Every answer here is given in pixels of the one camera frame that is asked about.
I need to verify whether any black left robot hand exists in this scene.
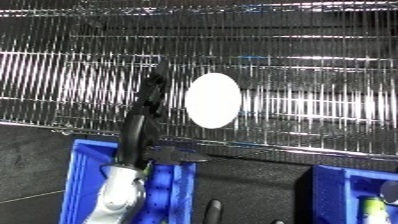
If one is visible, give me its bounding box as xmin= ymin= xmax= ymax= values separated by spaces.
xmin=113 ymin=59 xmax=212 ymax=171

